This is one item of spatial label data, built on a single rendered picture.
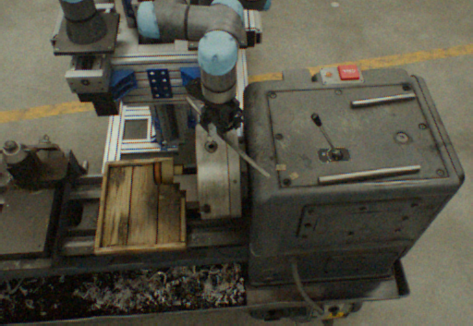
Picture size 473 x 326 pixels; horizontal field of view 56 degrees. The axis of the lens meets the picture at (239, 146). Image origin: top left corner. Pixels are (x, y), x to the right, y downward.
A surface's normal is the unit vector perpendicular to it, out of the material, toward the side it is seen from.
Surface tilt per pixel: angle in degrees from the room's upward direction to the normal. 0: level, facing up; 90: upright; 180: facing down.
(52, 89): 0
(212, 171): 35
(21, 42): 0
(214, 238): 0
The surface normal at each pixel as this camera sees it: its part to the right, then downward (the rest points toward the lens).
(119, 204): 0.00, -0.58
